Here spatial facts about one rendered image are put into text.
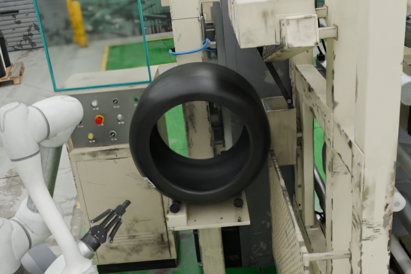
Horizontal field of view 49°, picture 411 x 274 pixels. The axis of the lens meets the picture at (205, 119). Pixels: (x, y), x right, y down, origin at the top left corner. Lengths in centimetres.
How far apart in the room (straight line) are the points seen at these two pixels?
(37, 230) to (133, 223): 96
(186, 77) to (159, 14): 933
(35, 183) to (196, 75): 71
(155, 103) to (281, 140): 72
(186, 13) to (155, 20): 903
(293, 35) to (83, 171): 175
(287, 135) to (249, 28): 86
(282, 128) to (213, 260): 90
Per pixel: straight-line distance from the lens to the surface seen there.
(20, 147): 163
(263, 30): 147
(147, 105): 181
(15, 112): 162
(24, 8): 1133
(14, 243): 205
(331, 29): 151
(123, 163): 271
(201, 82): 176
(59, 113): 169
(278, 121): 217
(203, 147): 227
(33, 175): 167
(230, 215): 210
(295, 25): 140
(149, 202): 282
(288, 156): 226
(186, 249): 325
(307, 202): 243
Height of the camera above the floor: 198
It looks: 22 degrees down
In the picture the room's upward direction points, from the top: 6 degrees counter-clockwise
